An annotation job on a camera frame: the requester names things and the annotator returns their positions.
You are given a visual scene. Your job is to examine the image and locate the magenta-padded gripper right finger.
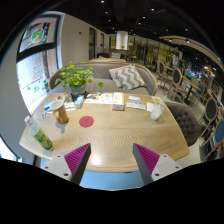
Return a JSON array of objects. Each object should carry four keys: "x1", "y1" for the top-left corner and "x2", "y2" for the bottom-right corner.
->
[{"x1": 132, "y1": 142, "x2": 184, "y2": 186}]

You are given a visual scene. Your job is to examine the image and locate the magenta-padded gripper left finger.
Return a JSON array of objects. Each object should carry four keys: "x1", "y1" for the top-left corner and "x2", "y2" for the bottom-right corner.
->
[{"x1": 41, "y1": 142, "x2": 92, "y2": 186}]

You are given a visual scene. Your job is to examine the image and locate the clear bottle with green label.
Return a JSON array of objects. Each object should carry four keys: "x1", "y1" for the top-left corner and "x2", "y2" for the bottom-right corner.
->
[{"x1": 23, "y1": 115, "x2": 54, "y2": 153}]

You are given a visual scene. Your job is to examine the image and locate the flat round red coaster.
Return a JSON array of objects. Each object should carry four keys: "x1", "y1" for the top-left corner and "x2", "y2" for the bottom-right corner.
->
[{"x1": 78, "y1": 115, "x2": 95, "y2": 128}]

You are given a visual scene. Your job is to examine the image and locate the brown ceramic mug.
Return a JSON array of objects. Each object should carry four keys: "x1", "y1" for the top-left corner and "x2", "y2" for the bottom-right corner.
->
[{"x1": 49, "y1": 99, "x2": 70, "y2": 125}]

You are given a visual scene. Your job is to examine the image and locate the clear plastic cup with straw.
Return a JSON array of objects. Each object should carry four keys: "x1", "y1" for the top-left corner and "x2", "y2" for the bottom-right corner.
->
[{"x1": 150, "y1": 94, "x2": 168, "y2": 122}]

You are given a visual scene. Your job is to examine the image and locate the grey tufted chair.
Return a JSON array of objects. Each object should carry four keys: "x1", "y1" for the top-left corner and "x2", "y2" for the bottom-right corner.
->
[{"x1": 164, "y1": 101, "x2": 201, "y2": 147}]

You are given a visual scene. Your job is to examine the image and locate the white paper napkin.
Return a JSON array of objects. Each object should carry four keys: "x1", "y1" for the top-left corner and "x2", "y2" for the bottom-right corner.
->
[{"x1": 146, "y1": 101, "x2": 155, "y2": 113}]

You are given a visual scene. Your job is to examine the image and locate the small blue white carton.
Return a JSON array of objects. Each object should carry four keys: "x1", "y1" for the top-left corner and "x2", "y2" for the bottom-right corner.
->
[{"x1": 74, "y1": 94, "x2": 85, "y2": 109}]

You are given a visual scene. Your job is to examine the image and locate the flat blue white box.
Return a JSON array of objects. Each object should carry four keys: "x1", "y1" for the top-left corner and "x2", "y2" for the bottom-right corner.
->
[{"x1": 43, "y1": 99, "x2": 56, "y2": 112}]

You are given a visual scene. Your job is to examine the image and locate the clear drinking glass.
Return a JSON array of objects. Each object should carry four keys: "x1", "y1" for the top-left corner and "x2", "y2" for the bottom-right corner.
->
[{"x1": 61, "y1": 93, "x2": 73, "y2": 105}]

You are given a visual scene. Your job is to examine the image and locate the small white blue box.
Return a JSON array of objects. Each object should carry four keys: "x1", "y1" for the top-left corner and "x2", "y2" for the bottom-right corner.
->
[{"x1": 128, "y1": 95, "x2": 142, "y2": 104}]

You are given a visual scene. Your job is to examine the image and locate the printed white leaflet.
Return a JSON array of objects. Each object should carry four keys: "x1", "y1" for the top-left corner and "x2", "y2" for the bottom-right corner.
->
[{"x1": 84, "y1": 92, "x2": 114, "y2": 105}]

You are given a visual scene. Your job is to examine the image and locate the white and orange box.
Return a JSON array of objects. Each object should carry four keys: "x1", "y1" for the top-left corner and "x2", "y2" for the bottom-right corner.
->
[{"x1": 112, "y1": 91, "x2": 126, "y2": 112}]

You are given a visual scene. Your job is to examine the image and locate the group of dining chairs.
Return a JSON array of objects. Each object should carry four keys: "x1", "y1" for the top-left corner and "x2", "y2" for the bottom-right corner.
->
[{"x1": 154, "y1": 59, "x2": 224, "y2": 161}]

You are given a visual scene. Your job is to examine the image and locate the green potted plant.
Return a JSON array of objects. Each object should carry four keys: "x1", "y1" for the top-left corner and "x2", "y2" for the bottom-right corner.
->
[{"x1": 54, "y1": 60, "x2": 104, "y2": 99}]

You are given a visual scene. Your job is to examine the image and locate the grey white chevron cushion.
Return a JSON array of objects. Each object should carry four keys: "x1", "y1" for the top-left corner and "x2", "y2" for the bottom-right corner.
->
[{"x1": 108, "y1": 64, "x2": 147, "y2": 91}]

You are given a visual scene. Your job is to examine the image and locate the grey curved sofa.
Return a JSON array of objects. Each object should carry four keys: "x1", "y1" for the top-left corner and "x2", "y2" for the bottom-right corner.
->
[{"x1": 48, "y1": 62, "x2": 159, "y2": 97}]

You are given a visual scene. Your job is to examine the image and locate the white cylindrical pillar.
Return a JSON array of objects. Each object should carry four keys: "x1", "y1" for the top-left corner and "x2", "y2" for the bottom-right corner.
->
[{"x1": 115, "y1": 30, "x2": 129, "y2": 51}]

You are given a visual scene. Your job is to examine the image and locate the group of ceiling lights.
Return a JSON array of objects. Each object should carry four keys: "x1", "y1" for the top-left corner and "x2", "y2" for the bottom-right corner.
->
[{"x1": 99, "y1": 0, "x2": 158, "y2": 28}]

